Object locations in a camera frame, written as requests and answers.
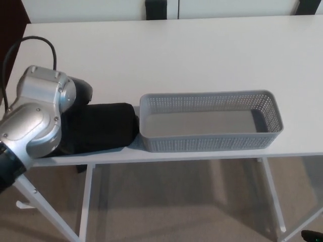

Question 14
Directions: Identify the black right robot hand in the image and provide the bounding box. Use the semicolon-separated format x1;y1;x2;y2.
301;229;323;242

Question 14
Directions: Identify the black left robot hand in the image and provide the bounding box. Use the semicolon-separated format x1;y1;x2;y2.
68;76;94;109

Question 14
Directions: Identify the dark brown door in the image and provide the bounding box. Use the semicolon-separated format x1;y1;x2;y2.
0;0;31;84

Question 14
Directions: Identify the white table hook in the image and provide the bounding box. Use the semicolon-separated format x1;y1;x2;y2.
16;201;36;210

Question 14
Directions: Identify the grey perforated plastic basket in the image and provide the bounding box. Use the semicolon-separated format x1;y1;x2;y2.
139;89;285;154

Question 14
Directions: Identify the white metal table leg frame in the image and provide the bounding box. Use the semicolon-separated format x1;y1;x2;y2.
257;157;323;242
12;162;96;242

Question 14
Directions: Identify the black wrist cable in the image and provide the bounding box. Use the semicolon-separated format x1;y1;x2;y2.
0;36;58;106

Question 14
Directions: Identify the black vertical post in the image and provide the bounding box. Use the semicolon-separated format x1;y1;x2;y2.
145;0;168;20
295;0;318;16

